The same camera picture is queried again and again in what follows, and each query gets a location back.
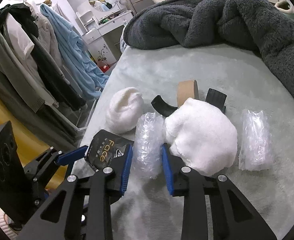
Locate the white clothes rack frame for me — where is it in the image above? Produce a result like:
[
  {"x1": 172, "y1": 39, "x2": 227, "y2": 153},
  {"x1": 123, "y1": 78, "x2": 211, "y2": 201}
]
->
[{"x1": 50, "y1": 99, "x2": 98, "y2": 132}]

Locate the olive grey hanging sweater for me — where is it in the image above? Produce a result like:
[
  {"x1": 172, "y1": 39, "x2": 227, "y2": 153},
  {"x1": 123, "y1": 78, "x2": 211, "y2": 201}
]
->
[{"x1": 0, "y1": 34, "x2": 58, "y2": 112}]

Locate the bubble wrap piece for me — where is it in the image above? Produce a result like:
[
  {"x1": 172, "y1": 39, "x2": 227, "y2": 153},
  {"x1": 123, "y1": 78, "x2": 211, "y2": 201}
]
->
[
  {"x1": 133, "y1": 112, "x2": 164, "y2": 179},
  {"x1": 238, "y1": 109, "x2": 274, "y2": 171}
]

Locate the light blue hanging garment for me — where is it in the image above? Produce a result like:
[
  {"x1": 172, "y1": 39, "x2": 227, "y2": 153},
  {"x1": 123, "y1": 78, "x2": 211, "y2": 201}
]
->
[{"x1": 40, "y1": 4, "x2": 108, "y2": 100}]

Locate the person's left hand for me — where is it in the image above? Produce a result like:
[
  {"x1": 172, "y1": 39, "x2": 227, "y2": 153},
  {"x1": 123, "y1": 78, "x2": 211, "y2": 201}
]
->
[{"x1": 0, "y1": 208, "x2": 22, "y2": 240}]

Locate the white shark plush slipper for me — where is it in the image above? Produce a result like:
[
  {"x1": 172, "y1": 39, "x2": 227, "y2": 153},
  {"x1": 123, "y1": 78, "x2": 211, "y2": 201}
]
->
[{"x1": 275, "y1": 0, "x2": 294, "y2": 15}]

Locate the small white tissue wad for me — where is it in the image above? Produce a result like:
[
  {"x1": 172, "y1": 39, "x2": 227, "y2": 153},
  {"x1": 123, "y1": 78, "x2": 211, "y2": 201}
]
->
[{"x1": 105, "y1": 87, "x2": 144, "y2": 134}]

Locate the dark grey fleece blanket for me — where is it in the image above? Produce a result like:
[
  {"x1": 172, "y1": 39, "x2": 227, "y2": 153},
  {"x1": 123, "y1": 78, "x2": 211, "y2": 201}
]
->
[{"x1": 123, "y1": 0, "x2": 294, "y2": 98}]

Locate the white hanging shirt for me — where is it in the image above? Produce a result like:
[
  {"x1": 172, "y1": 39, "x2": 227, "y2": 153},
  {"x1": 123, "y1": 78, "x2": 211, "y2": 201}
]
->
[{"x1": 6, "y1": 14, "x2": 34, "y2": 60}]

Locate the grey-green bed mattress cover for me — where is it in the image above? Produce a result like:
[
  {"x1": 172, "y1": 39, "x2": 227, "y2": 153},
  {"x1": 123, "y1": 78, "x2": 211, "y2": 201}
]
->
[{"x1": 81, "y1": 44, "x2": 294, "y2": 239}]

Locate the black hanging garment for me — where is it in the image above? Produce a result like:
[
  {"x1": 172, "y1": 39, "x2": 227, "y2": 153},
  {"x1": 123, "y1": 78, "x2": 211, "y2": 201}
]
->
[{"x1": 0, "y1": 3, "x2": 86, "y2": 111}]

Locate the large white tissue wad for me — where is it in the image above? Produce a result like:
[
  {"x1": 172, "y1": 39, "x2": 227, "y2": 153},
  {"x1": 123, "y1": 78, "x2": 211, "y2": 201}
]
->
[{"x1": 164, "y1": 98, "x2": 237, "y2": 176}]

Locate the white dressing table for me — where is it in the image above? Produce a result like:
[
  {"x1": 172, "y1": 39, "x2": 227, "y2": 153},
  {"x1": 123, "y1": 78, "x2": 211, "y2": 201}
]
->
[{"x1": 76, "y1": 0, "x2": 133, "y2": 67}]

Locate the black ribbed plastic piece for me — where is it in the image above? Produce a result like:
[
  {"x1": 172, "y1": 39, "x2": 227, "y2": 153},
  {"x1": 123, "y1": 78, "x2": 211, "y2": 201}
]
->
[{"x1": 205, "y1": 88, "x2": 227, "y2": 114}]

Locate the brown cardboard tape core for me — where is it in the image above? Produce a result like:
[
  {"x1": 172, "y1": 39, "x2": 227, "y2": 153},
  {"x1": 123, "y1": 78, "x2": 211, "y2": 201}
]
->
[{"x1": 177, "y1": 80, "x2": 199, "y2": 107}]

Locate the black face mask packet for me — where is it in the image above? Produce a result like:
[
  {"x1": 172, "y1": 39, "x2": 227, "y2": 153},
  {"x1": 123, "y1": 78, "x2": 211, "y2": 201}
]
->
[{"x1": 84, "y1": 129, "x2": 134, "y2": 172}]

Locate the black curved plastic piece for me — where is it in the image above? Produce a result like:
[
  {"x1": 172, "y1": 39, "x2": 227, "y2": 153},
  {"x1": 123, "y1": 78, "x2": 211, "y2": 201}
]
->
[{"x1": 151, "y1": 95, "x2": 178, "y2": 117}]

